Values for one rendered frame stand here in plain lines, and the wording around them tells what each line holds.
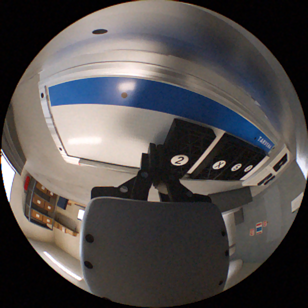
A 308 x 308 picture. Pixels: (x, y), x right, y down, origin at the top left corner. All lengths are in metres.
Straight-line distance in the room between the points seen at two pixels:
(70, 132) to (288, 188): 2.51
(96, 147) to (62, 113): 0.07
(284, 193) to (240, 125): 2.35
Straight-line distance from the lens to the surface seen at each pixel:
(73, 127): 0.15
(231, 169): 0.21
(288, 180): 2.40
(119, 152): 0.15
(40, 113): 0.24
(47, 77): 0.15
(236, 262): 0.64
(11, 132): 0.49
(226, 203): 0.48
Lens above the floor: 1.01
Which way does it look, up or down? 40 degrees down
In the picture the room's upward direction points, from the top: 179 degrees counter-clockwise
